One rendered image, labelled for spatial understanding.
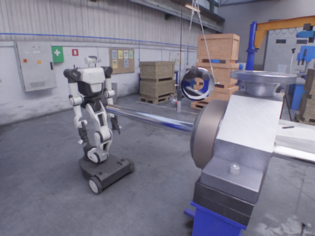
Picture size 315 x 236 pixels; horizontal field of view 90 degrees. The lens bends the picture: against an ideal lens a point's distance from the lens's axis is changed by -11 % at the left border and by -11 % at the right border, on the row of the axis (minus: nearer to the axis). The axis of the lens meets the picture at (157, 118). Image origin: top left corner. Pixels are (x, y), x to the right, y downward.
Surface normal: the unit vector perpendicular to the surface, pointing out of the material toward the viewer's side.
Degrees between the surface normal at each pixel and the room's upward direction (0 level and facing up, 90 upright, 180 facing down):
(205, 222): 90
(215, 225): 90
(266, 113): 45
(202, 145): 83
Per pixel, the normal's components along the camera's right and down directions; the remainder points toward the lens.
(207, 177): -0.60, 0.26
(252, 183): 0.00, -0.95
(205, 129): -0.52, -0.23
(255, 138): -0.42, -0.48
